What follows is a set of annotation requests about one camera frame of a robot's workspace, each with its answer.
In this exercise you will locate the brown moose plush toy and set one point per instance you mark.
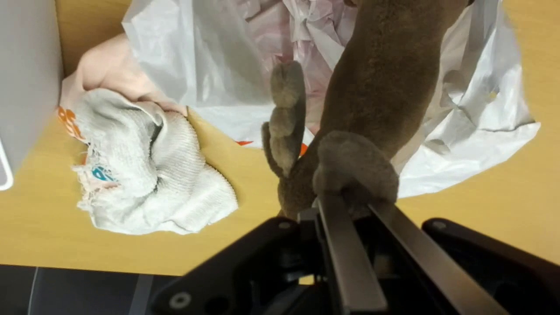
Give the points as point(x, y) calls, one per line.
point(378, 76)

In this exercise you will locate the white plastic bag orange print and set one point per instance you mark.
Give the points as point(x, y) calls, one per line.
point(198, 59)

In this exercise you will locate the peach shirt with blue print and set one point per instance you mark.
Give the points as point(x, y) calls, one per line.
point(111, 64)

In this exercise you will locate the white plastic storage bin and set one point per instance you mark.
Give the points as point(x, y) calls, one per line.
point(28, 71)

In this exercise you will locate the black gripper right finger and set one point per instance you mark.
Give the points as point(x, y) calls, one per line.
point(443, 274)

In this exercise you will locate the white towel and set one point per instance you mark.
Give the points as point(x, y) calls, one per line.
point(175, 176)

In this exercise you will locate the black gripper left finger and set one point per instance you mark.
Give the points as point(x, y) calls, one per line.
point(356, 274)

